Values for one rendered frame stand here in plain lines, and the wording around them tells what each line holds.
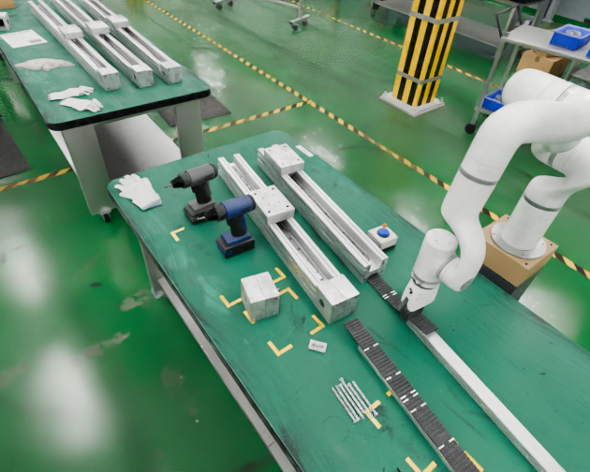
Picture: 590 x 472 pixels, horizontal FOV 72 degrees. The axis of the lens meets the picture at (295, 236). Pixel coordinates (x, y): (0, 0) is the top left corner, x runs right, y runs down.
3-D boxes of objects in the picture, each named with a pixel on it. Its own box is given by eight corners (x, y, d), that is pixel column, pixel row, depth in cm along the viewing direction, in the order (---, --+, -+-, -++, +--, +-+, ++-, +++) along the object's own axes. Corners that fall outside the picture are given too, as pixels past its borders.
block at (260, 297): (286, 312, 129) (287, 292, 123) (251, 322, 126) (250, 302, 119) (273, 288, 136) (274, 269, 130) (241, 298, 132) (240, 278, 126)
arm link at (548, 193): (536, 185, 141) (572, 122, 125) (588, 215, 131) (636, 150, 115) (515, 195, 136) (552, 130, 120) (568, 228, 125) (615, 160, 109)
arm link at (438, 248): (452, 277, 114) (427, 257, 120) (468, 243, 105) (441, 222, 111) (431, 288, 110) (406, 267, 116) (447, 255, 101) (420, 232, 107)
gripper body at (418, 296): (421, 291, 112) (411, 316, 120) (449, 279, 116) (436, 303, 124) (404, 273, 117) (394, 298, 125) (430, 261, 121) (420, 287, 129)
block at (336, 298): (361, 309, 132) (365, 290, 125) (329, 324, 127) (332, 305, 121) (345, 290, 137) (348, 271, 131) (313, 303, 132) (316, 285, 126)
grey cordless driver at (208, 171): (223, 214, 162) (219, 168, 147) (176, 233, 153) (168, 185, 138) (213, 204, 166) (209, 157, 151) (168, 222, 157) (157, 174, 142)
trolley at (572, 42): (582, 149, 382) (652, 33, 313) (566, 172, 350) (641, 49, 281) (476, 110, 428) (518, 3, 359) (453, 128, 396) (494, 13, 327)
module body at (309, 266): (338, 292, 137) (342, 275, 131) (313, 303, 132) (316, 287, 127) (239, 169, 186) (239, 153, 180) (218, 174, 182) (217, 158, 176)
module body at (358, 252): (383, 273, 144) (389, 257, 138) (361, 283, 140) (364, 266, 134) (276, 159, 193) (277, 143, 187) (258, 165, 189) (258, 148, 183)
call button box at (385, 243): (394, 248, 154) (398, 236, 150) (374, 257, 150) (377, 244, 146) (381, 235, 159) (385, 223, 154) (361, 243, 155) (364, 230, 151)
